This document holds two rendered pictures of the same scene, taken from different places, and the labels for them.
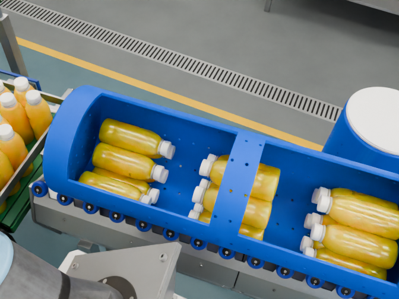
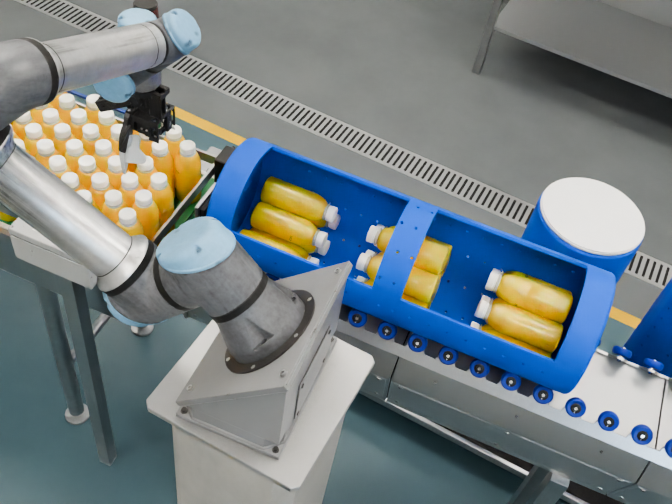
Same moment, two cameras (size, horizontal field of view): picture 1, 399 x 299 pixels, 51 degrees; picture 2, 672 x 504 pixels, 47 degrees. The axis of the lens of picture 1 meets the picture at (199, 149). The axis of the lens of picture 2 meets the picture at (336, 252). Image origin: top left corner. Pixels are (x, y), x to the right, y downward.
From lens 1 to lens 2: 0.79 m
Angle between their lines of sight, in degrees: 4
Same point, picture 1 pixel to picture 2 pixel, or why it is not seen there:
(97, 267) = not seen: hidden behind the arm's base
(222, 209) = (387, 269)
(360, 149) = (551, 244)
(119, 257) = (295, 279)
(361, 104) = (559, 195)
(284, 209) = (455, 297)
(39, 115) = (190, 169)
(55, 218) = not seen: hidden behind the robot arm
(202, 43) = (375, 110)
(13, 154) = (162, 207)
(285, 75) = (493, 168)
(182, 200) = not seen: hidden behind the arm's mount
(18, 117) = (167, 169)
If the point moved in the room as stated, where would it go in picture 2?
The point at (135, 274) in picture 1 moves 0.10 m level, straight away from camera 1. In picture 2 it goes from (312, 286) to (306, 244)
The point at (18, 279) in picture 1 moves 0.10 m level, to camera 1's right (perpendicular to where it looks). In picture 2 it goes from (239, 255) to (300, 269)
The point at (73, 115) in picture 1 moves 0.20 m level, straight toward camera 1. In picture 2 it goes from (245, 165) to (263, 232)
